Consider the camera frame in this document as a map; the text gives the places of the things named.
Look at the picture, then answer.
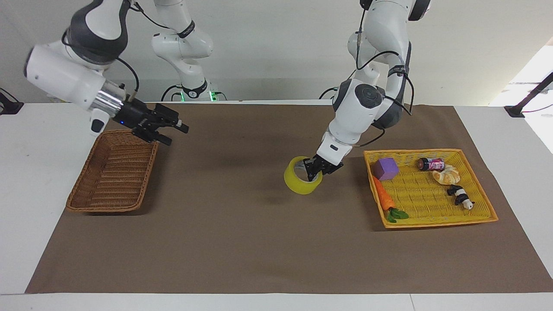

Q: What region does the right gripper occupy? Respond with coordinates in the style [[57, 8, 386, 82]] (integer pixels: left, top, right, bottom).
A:
[[113, 98, 190, 146]]

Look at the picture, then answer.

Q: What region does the black and white panda toy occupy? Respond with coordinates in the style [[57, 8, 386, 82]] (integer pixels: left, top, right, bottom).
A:
[[447, 184, 475, 211]]

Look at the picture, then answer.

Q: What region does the toy croissant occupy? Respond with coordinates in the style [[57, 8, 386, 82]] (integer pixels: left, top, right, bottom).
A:
[[432, 164, 461, 186]]

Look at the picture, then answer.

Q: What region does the yellow woven basket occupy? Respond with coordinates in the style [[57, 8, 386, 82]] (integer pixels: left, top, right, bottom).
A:
[[362, 148, 499, 229]]

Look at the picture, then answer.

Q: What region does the small drink can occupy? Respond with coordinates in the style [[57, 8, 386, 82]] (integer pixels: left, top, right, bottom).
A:
[[417, 157, 446, 172]]

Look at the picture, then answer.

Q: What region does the orange toy carrot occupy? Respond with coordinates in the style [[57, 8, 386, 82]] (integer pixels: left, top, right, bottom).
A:
[[372, 176, 410, 224]]

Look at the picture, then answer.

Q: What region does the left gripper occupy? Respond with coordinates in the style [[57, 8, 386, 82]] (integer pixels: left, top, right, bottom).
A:
[[303, 154, 345, 182]]

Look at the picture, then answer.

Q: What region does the purple cube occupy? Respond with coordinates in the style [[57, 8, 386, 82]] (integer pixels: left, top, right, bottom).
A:
[[373, 157, 400, 181]]

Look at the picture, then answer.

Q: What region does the black stand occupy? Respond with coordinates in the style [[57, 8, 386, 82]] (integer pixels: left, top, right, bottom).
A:
[[504, 71, 553, 118], [0, 88, 25, 115]]

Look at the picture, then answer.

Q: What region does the yellow tape roll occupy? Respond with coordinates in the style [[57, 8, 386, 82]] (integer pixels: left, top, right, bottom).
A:
[[283, 156, 324, 195]]

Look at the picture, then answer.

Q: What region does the brown wicker basket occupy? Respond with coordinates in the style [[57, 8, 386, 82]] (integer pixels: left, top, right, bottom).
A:
[[66, 129, 159, 213]]

